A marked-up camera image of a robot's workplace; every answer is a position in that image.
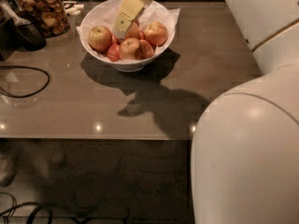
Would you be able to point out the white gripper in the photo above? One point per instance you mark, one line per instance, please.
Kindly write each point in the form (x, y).
(129, 11)

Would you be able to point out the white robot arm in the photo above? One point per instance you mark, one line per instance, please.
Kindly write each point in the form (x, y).
(245, 146)

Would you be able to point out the white ceramic bowl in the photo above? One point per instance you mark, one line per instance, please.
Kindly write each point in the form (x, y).
(127, 66)

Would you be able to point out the orange-red apple front right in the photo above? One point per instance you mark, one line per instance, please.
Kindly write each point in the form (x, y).
(147, 49)

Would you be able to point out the red apple front left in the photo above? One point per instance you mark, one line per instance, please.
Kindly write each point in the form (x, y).
(113, 53)

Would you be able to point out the small white items behind bowl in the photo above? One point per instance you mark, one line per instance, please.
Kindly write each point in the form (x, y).
(73, 9)

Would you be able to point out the white paper liner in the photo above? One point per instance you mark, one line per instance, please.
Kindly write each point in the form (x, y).
(162, 14)

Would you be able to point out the glass jar of dried chips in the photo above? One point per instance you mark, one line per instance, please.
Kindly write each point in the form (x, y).
(50, 15)

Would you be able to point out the white shoe on floor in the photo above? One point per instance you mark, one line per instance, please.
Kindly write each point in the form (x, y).
(7, 166)

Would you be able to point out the black scoop with silver handle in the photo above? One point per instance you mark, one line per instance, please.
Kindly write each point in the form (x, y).
(29, 36)

